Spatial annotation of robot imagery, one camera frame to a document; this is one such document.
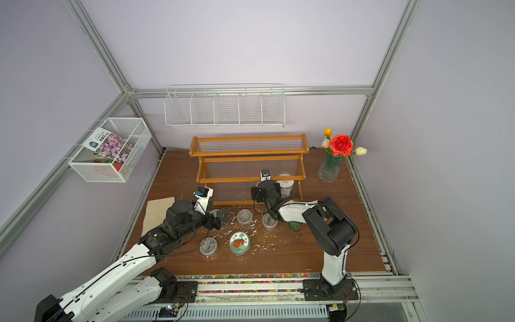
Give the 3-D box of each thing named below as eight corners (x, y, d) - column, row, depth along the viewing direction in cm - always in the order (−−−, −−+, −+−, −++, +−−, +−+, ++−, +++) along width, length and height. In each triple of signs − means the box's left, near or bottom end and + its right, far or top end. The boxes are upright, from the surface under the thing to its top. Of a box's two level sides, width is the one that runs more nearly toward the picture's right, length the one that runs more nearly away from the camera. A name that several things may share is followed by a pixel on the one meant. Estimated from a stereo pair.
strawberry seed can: (231, 257, 83) (228, 250, 77) (233, 239, 88) (230, 231, 82) (249, 257, 83) (248, 250, 77) (250, 239, 88) (249, 231, 82)
